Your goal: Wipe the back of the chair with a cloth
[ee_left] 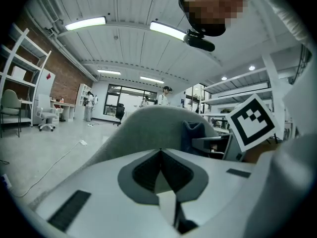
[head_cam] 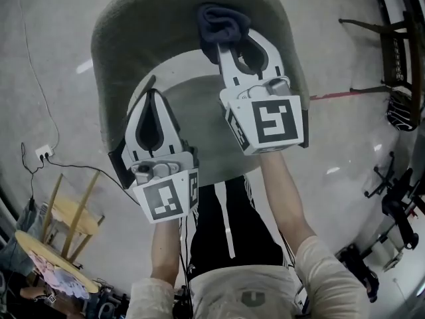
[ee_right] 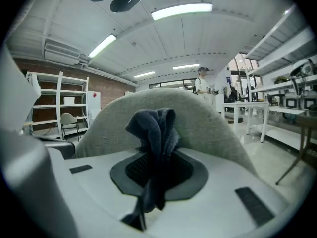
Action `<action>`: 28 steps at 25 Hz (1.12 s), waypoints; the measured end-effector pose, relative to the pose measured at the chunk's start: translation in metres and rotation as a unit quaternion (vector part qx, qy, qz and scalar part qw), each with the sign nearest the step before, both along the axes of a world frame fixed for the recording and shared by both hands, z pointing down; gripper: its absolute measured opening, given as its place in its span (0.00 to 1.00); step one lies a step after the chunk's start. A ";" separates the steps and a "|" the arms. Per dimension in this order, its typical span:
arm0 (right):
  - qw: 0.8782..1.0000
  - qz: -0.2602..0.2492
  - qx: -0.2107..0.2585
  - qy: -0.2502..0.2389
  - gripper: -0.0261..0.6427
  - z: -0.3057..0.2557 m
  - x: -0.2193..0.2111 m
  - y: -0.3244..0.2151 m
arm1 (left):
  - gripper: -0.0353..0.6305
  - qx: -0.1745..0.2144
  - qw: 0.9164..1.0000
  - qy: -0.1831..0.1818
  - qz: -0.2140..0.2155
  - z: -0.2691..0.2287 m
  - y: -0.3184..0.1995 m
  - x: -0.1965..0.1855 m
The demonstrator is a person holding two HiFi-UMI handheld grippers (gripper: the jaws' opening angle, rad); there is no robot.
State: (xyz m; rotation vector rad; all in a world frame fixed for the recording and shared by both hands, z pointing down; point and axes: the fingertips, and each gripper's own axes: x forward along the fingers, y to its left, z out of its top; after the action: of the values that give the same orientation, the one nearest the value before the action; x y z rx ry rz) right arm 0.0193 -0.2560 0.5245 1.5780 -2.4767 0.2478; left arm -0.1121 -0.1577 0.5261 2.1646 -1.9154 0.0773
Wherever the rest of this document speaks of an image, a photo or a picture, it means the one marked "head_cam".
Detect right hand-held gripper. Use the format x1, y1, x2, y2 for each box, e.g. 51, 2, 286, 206
216, 28, 306, 156

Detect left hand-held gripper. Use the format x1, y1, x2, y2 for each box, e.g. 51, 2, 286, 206
120, 88, 201, 225

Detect dark navy wiping cloth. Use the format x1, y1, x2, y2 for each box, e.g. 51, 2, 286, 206
195, 3, 252, 64

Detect grey green chair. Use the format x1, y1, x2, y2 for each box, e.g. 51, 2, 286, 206
90, 0, 312, 191

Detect person's right forearm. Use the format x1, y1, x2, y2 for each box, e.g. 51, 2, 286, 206
258, 149, 319, 256

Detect person's left forearm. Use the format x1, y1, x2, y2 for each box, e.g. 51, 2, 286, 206
149, 219, 183, 291

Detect black office chair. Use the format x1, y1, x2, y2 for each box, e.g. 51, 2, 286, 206
363, 151, 425, 253

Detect red floor tape line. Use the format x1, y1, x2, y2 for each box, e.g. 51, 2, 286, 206
308, 89, 388, 103

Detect white power strip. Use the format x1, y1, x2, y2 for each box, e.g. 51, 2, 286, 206
34, 144, 56, 161

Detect round wooden side table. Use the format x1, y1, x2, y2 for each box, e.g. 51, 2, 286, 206
14, 169, 106, 294

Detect person's black trousers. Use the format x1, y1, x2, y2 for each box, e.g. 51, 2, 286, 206
189, 174, 290, 276

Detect black mesh metal table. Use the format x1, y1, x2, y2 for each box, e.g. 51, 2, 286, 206
338, 9, 425, 130

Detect black striped helmet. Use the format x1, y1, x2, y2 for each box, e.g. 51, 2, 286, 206
386, 89, 420, 133

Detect pile of pastel clothes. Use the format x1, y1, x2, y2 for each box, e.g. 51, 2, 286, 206
27, 249, 91, 301

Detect person's cream shirt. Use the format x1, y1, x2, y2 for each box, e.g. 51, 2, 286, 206
126, 235, 370, 319

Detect long black power cable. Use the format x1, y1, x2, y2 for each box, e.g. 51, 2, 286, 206
42, 154, 143, 206

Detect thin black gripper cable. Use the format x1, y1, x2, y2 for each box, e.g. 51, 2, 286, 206
178, 211, 194, 319

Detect short black adapter cable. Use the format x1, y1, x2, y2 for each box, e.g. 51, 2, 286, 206
20, 142, 46, 213

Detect white power cable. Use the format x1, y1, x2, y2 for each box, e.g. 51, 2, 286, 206
17, 0, 61, 150

